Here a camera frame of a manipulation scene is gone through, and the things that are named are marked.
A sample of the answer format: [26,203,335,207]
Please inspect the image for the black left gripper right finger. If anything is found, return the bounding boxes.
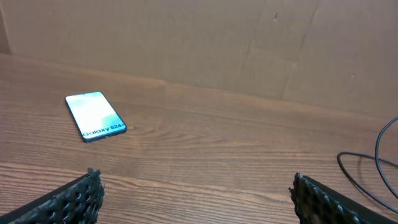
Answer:
[289,173,397,224]

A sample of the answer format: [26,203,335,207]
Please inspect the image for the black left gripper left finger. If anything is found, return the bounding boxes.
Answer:
[1,168,104,224]

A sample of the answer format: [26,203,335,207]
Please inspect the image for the black USB charging cable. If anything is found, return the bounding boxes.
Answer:
[336,116,398,215]

